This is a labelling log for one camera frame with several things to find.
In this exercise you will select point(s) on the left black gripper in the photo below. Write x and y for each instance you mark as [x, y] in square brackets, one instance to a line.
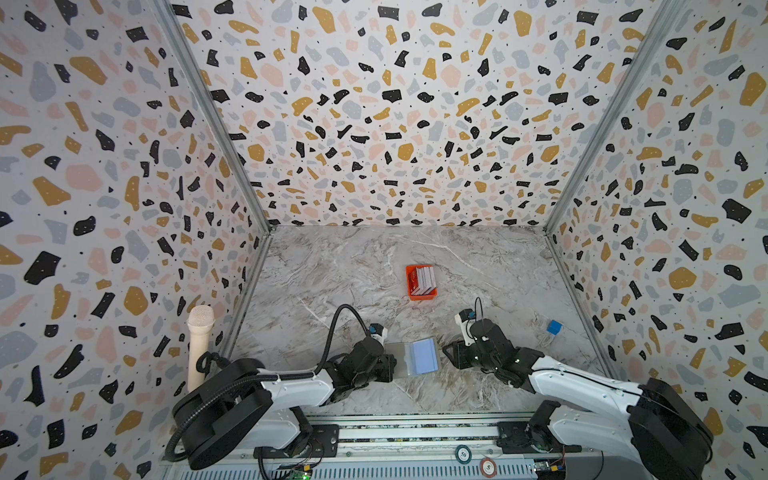
[387, 362]

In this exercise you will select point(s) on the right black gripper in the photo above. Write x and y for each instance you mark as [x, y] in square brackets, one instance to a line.
[458, 354]

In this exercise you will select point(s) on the beige leather card holder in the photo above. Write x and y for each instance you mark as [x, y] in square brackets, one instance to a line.
[414, 358]

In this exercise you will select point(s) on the red card tray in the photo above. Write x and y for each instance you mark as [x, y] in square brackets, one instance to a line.
[409, 275]

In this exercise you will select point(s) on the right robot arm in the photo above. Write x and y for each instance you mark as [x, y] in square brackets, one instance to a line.
[647, 423]

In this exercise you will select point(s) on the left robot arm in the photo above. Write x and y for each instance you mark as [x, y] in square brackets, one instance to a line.
[244, 402]

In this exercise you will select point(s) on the stack of cards in tray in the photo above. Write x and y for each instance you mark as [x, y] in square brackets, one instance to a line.
[424, 282]

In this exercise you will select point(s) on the blue tag on table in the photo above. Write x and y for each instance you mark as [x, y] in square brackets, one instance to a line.
[554, 327]

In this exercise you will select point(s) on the red round sticker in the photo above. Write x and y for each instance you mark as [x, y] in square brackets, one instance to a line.
[488, 468]

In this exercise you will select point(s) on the beige microphone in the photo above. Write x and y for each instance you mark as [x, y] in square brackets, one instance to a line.
[200, 323]

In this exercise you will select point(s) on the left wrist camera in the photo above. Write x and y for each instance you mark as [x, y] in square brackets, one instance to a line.
[378, 332]

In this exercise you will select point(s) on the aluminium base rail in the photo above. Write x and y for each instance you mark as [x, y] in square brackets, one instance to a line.
[417, 446]

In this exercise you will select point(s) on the round sticker on rail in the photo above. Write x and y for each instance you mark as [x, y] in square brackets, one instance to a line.
[463, 454]

